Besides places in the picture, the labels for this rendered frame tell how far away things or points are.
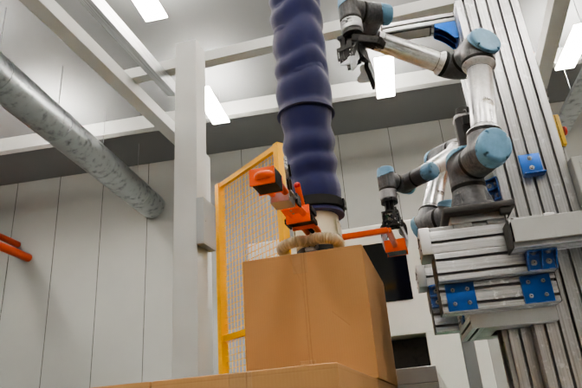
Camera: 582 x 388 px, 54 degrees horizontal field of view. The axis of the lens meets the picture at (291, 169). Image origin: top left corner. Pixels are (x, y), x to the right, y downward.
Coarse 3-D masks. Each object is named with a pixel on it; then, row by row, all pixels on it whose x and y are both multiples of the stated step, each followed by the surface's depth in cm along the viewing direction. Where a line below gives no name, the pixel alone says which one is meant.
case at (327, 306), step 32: (288, 256) 184; (320, 256) 181; (352, 256) 178; (256, 288) 183; (288, 288) 180; (320, 288) 177; (352, 288) 175; (384, 288) 231; (256, 320) 179; (288, 320) 176; (320, 320) 173; (352, 320) 171; (384, 320) 207; (256, 352) 175; (288, 352) 172; (320, 352) 170; (352, 352) 167; (384, 352) 188
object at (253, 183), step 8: (264, 168) 158; (272, 168) 157; (272, 176) 156; (280, 176) 162; (256, 184) 157; (264, 184) 157; (272, 184) 157; (280, 184) 160; (264, 192) 162; (272, 192) 163
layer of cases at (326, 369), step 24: (144, 384) 118; (168, 384) 117; (192, 384) 116; (216, 384) 114; (240, 384) 113; (264, 384) 112; (288, 384) 111; (312, 384) 110; (336, 384) 108; (360, 384) 132; (384, 384) 176
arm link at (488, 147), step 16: (480, 32) 199; (464, 48) 202; (480, 48) 196; (496, 48) 197; (464, 64) 200; (480, 64) 196; (480, 80) 193; (480, 96) 191; (480, 112) 188; (480, 128) 184; (496, 128) 181; (480, 144) 179; (496, 144) 180; (464, 160) 187; (480, 160) 181; (496, 160) 179; (480, 176) 188
